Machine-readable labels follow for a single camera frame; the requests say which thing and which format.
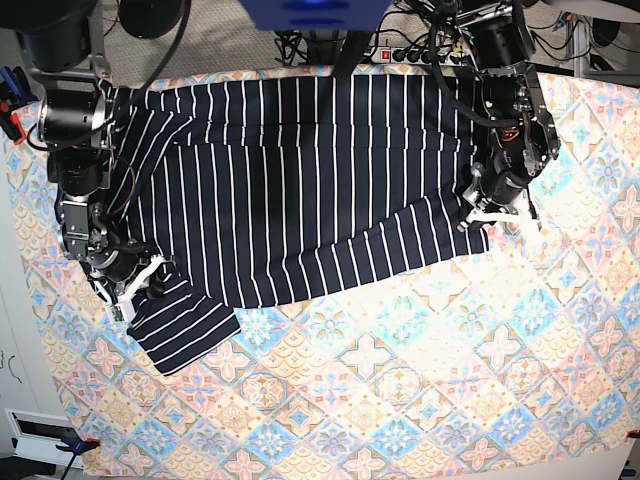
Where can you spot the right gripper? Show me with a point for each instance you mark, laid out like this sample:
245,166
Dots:
123,270

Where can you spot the white wall vent box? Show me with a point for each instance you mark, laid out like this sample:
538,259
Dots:
38,436

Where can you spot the blue orange clamp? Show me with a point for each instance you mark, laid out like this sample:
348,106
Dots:
76,447
15,93

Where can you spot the black round stool base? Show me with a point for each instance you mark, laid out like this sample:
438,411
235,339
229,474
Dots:
149,19

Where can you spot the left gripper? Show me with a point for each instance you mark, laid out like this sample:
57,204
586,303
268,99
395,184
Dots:
490,197

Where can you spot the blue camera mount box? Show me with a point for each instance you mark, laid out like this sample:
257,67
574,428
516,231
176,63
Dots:
280,15

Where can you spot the blue orange clamp upper left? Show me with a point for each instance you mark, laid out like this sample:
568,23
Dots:
15,93

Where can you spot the white power strip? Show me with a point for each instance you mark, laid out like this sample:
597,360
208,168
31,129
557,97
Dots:
449,55

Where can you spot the black mounting post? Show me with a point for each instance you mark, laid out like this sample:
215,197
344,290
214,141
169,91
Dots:
352,52

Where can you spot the orange clamp lower right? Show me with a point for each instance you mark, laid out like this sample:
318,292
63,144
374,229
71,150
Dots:
633,435

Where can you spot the navy white striped T-shirt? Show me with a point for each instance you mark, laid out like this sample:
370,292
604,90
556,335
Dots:
261,193

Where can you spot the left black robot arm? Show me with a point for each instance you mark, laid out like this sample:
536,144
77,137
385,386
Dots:
521,134

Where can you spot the blue orange clamp lower left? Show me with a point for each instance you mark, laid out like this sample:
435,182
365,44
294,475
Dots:
76,447

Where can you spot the patterned floral tablecloth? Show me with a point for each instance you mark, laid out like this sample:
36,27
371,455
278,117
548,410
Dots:
528,354

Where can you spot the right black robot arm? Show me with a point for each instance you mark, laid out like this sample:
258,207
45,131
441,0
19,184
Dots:
62,47

